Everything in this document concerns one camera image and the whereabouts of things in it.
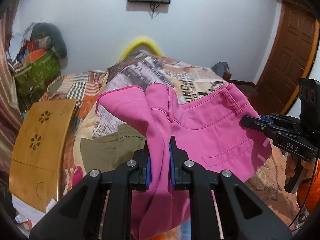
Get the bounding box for pink pants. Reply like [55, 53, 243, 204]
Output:
[97, 83, 272, 239]

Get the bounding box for right orange sleeve forearm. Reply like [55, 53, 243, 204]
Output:
[297, 160, 319, 214]

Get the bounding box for right hand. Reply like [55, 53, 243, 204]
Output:
[285, 152, 318, 181]

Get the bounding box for olive green pants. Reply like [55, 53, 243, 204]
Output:
[80, 124, 145, 172]

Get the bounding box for blue backpack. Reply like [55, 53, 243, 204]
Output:
[212, 61, 230, 77]

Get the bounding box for brown wooden door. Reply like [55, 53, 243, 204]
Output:
[255, 1, 319, 114]

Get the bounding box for yellow headboard cushion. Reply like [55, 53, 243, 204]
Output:
[118, 38, 163, 61]

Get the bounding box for striped pink curtain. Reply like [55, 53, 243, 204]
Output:
[1, 0, 22, 174]

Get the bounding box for pile of clothes and bags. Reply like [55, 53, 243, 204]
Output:
[7, 36, 60, 96]

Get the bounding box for grey stuffed pillow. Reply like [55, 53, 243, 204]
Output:
[30, 23, 67, 59]

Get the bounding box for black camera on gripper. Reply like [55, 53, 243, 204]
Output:
[298, 78, 319, 131]

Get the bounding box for wooden chair post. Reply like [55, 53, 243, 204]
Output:
[222, 72, 232, 82]

